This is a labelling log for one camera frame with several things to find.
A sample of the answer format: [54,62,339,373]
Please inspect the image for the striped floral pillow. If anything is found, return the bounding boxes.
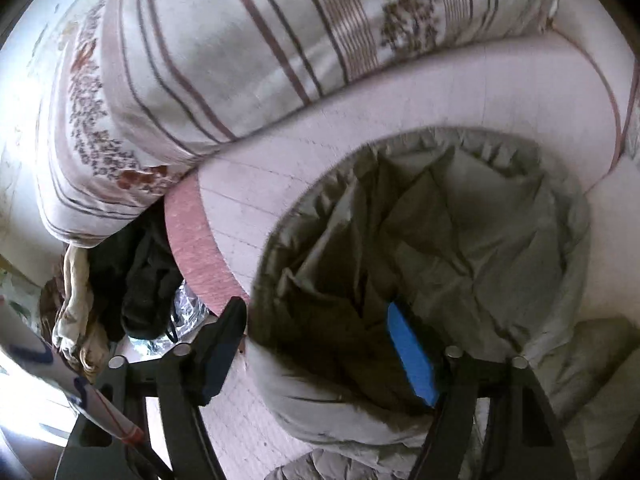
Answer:
[32,0,560,250]

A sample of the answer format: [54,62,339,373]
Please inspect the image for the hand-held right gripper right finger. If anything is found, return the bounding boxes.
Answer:
[387,301,576,480]

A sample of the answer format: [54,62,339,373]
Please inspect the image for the silver foil bag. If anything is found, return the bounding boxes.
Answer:
[129,280,211,361]

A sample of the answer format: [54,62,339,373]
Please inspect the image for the grey puffer jacket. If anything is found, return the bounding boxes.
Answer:
[246,126,640,480]

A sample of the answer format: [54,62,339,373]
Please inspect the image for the beige brown crumpled cloth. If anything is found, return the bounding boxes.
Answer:
[41,246,113,383]

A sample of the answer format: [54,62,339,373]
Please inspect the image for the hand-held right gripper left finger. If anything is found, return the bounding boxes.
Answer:
[55,297,248,480]

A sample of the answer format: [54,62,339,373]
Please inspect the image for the white pole with blue print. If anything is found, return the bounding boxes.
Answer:
[0,295,173,480]

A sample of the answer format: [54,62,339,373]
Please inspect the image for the pink checked bed sheet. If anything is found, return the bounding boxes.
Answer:
[164,0,640,480]

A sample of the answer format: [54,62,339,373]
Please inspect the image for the black garment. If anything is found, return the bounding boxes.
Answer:
[88,205,185,342]

